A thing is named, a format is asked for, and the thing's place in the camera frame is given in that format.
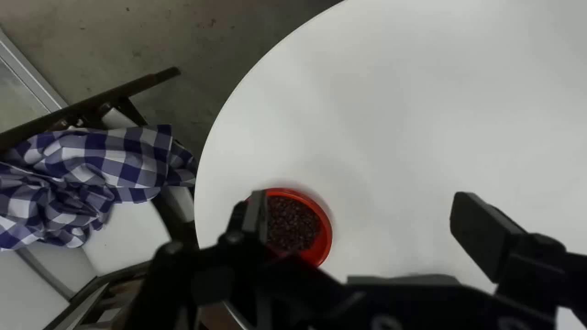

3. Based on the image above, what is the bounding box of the red bowl of coffee beans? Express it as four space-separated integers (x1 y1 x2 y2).
247 187 333 268

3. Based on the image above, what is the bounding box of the blue white checkered cloth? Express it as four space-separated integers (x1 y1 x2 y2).
0 124 199 252

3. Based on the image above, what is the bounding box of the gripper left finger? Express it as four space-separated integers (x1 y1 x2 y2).
125 189 349 330

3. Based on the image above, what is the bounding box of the white chair with dark frame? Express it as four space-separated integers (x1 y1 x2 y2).
0 67 199 330

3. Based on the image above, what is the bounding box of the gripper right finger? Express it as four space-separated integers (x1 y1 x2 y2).
449 192 587 327

